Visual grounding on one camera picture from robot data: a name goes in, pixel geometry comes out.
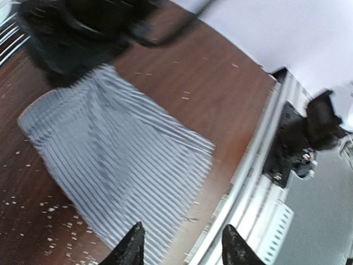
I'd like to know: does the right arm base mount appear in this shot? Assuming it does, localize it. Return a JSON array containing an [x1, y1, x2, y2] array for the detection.
[[263, 89, 348, 188]]

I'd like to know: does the grey striped boxer underwear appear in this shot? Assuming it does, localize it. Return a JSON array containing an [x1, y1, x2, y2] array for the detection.
[[18, 65, 215, 264]]

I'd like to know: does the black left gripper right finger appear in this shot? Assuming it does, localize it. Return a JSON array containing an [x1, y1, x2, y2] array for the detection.
[[222, 224, 261, 265]]

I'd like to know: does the aluminium front rail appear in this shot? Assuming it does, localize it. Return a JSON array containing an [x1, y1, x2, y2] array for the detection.
[[184, 72, 310, 264]]

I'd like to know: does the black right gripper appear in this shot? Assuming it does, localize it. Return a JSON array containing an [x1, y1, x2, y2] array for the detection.
[[17, 1, 198, 87]]

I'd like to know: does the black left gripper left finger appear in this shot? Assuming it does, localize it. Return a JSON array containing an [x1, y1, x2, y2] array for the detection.
[[99, 221, 145, 265]]

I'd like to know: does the white wire dish rack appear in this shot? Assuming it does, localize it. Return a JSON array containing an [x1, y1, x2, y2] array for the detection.
[[0, 10, 30, 67]]

